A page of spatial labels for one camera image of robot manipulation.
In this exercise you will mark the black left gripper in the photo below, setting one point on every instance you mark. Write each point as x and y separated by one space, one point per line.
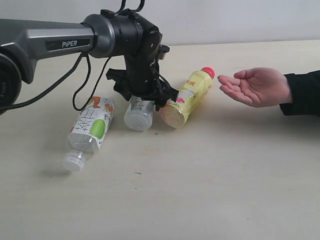
142 79

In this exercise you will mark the yellow drink bottle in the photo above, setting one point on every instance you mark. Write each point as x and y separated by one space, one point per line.
176 113

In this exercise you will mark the white green capped bottle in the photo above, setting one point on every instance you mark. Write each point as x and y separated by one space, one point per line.
139 114

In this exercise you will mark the white bottle green apple label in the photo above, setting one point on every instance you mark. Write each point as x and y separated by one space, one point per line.
88 132

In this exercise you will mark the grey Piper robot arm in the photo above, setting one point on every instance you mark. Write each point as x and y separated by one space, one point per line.
105 35

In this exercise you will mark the black sleeved forearm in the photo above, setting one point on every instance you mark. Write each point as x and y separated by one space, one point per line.
305 94

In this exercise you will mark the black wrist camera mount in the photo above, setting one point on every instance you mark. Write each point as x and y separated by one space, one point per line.
162 51

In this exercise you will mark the open human hand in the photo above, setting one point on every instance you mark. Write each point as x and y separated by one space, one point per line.
257 87

